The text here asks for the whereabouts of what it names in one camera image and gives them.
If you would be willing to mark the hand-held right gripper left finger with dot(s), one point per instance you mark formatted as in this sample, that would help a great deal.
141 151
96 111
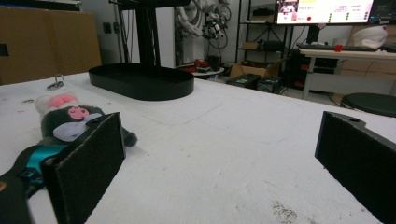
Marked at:
81 168

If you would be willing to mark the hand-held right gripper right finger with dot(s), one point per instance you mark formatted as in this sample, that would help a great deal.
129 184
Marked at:
358 165

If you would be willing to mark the black oval tray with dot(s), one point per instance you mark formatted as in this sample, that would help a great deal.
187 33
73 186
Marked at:
140 84

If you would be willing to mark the black round stool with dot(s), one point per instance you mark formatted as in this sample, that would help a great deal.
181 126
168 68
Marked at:
370 104

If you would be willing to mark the white desk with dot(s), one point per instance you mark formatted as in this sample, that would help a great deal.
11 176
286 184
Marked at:
348 55

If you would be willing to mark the black computer tower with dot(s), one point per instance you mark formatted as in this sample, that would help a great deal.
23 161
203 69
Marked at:
243 81
272 84

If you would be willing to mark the small red object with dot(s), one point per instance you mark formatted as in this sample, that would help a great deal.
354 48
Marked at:
338 48

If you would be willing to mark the white foam mat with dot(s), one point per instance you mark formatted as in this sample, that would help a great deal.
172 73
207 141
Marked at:
202 161

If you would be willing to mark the brown cardboard panel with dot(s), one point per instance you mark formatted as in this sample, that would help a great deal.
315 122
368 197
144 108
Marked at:
49 43

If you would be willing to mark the white cloth bundle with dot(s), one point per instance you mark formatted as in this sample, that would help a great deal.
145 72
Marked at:
370 36

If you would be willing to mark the open cardboard box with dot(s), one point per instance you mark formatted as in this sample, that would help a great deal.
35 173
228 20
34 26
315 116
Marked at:
249 69

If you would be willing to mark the white cabinet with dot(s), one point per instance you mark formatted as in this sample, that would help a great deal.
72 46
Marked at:
165 37

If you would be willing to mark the dark computer monitor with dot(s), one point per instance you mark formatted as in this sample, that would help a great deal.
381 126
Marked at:
383 11

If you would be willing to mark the wide computer monitor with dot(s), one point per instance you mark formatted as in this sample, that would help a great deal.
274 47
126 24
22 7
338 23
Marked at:
323 11

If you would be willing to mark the round white table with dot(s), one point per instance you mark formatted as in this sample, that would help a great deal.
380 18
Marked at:
208 72

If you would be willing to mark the black metal shelf rack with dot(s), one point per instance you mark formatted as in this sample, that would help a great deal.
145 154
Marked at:
249 34

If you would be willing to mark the black wall outlet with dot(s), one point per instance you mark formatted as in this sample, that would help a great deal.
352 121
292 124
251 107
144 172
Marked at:
107 28

